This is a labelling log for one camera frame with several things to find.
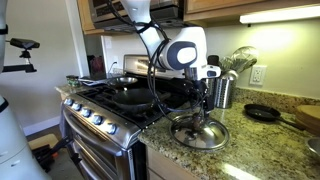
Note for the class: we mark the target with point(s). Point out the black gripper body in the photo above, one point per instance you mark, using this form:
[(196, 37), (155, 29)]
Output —
[(203, 85)]

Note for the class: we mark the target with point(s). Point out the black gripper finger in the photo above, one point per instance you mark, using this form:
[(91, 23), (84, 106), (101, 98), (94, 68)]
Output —
[(195, 121), (204, 117)]

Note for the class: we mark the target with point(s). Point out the silver lid with brown knob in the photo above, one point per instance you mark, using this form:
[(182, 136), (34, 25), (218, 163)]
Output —
[(213, 136)]

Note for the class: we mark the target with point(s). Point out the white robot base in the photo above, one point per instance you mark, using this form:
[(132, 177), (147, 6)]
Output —
[(16, 159)]

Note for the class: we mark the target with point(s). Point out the black pot on stove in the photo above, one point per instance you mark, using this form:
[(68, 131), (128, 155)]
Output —
[(134, 100)]

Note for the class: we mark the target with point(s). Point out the right perforated steel utensil holder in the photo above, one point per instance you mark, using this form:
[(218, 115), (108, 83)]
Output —
[(224, 87)]

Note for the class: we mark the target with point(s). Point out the dark wooden spatula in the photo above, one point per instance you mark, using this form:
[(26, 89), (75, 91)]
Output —
[(213, 60)]

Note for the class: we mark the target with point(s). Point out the black cast iron skillet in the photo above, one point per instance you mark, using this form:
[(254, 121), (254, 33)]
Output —
[(266, 114)]

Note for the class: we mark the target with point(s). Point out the wooden upper cabinet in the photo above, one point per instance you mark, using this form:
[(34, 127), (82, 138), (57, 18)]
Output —
[(210, 13)]

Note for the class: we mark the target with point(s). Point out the small silver pan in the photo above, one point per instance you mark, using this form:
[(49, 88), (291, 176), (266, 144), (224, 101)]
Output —
[(118, 82)]

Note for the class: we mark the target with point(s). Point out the stainless steel gas stove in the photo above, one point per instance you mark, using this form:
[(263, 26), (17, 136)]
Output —
[(105, 143)]

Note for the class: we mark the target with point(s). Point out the wooden cutting boards stack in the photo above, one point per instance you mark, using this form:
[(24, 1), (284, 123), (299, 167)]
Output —
[(309, 117)]

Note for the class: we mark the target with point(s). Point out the steel bowl at edge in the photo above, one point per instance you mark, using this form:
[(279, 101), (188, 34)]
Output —
[(313, 145)]

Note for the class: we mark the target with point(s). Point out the under-cabinet light strip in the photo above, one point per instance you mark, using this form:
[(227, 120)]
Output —
[(286, 14)]

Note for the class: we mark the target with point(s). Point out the small dark jar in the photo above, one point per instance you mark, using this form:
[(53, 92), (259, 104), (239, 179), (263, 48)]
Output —
[(72, 80)]

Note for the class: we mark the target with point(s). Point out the stainless range hood microwave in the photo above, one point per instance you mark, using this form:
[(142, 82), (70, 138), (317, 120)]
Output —
[(167, 13)]

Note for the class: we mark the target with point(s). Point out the black tool on floor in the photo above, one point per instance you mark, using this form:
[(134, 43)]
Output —
[(44, 153)]

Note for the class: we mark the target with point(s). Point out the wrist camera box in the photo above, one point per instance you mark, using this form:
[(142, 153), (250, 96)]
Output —
[(206, 72)]

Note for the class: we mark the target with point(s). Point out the wire whisk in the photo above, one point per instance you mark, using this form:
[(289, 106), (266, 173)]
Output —
[(241, 59)]

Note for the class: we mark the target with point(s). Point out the white wall power outlet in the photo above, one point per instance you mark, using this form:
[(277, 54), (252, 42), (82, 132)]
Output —
[(257, 75)]

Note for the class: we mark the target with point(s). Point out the black camera on stand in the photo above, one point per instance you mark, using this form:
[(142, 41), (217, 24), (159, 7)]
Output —
[(26, 45)]

